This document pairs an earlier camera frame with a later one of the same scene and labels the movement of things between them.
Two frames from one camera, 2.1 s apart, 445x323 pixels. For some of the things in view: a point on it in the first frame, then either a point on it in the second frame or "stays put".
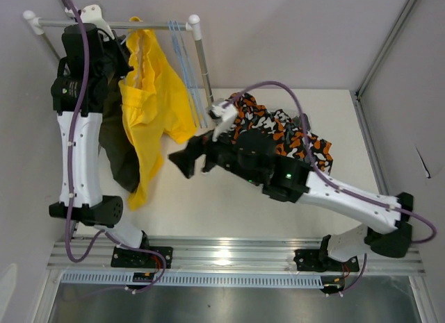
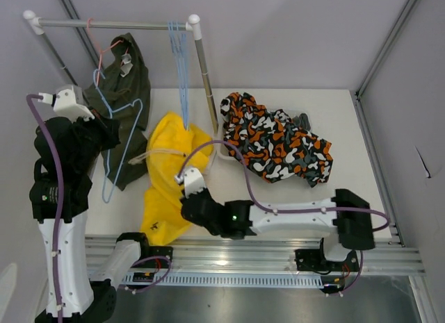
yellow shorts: (155, 103) to (172, 149)
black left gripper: (124, 67) to (101, 123)
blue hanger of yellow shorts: (138, 70) to (111, 112)
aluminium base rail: (211, 255) stays put
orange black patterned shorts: (293, 139) stays put
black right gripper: (185, 159) to (205, 191)
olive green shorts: (115, 147) stays put
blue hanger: (192, 66) to (182, 46)
